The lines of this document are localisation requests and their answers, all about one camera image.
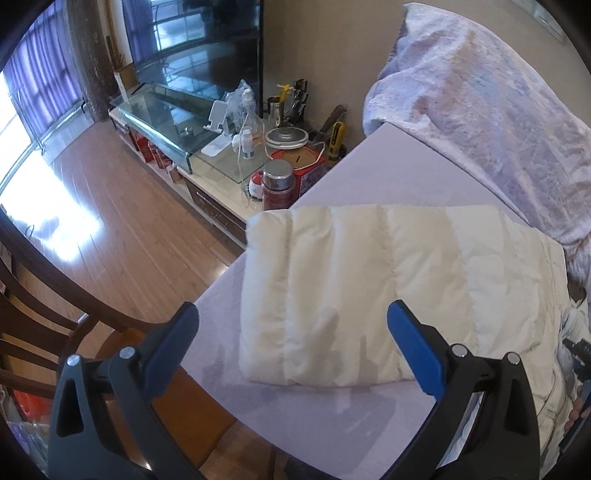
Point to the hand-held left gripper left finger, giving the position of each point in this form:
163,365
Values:
178,339

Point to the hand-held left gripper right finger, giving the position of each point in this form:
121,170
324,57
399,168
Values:
413,346

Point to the white puffer jacket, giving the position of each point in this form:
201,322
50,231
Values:
346,286

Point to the person's right hand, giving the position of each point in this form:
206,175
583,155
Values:
576,415

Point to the low television cabinet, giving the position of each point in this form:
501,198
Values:
212,203

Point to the dark wooden chair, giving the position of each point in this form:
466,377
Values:
46,281

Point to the red and white round object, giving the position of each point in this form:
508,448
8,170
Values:
255,187

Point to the plastic bags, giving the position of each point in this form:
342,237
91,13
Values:
23,429

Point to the red thermos flask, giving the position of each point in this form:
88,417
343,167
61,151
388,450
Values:
277,187

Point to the red boxes in cabinet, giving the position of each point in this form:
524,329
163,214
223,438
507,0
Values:
154,154

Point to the white bottle with green label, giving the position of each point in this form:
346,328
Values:
247,147

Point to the red tin can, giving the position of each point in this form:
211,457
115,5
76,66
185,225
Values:
307,168

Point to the white phone stand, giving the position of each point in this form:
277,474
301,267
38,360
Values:
217,120

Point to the white round lidded container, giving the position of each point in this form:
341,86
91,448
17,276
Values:
286,137

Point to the glass television riser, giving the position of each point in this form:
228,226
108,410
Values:
157,110

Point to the clear spray bottle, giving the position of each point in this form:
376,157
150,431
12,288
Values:
248,102

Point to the metal cup with utensils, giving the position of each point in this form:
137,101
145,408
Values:
277,110

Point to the knife block with knives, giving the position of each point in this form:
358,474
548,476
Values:
301,106

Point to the lavender patterned quilt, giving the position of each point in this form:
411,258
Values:
485,92

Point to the brown column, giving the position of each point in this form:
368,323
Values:
94,60

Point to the flat screen television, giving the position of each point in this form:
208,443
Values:
207,46

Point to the purple curtain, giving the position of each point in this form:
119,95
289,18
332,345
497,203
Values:
41,74

